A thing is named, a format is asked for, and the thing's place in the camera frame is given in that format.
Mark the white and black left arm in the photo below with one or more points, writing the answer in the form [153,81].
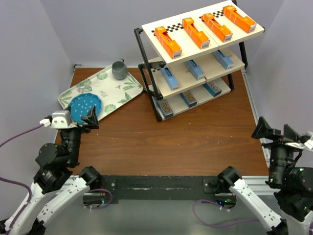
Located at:
[55,162]

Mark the silver toothpaste box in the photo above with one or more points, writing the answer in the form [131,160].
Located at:
[212,88]
[164,108]
[188,98]

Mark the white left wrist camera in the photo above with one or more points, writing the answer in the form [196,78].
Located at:
[58,120]

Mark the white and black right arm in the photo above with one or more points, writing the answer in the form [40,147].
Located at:
[294,184]

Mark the orange toothpaste box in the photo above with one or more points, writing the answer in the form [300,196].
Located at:
[245,23]
[221,31]
[198,37]
[170,46]

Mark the aluminium frame rail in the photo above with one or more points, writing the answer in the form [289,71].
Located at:
[256,183]

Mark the three-tier cream shelf rack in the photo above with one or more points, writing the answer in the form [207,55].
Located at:
[155,57]

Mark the blue toothpaste box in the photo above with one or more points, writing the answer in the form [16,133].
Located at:
[195,69]
[170,79]
[224,60]

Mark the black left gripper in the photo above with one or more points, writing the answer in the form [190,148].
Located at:
[92,119]

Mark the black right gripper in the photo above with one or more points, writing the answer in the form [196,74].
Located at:
[262,129]

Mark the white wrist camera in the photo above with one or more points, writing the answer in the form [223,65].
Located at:
[304,143]
[58,120]

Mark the orange toothpaste box bottom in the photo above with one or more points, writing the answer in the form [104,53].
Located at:
[221,31]

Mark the leaf-patterned white tray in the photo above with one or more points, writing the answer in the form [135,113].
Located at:
[112,92]

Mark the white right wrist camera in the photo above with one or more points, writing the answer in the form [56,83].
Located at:
[304,143]

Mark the grey ceramic cup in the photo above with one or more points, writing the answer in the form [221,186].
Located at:
[119,69]

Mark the teal dotted plate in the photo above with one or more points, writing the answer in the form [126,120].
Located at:
[82,104]

